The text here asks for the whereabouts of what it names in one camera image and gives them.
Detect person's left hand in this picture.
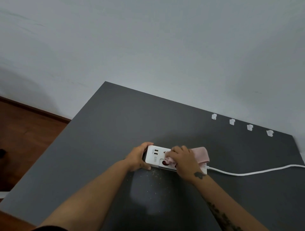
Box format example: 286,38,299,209
125,142,154,172

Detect person's right hand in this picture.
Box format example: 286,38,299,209
164,145,208,184

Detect white power strip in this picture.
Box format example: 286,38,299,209
142,145,208,175

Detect pink cleaning cloth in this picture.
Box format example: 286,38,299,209
164,147,210,167

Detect person's left forearm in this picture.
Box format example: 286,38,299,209
36,158,134,231

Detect person's right forearm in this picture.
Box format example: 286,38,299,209
191,174,270,231

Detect scattered dust crumbs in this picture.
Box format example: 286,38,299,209
141,169,168,215

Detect white power cable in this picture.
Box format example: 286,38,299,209
206,164,305,177

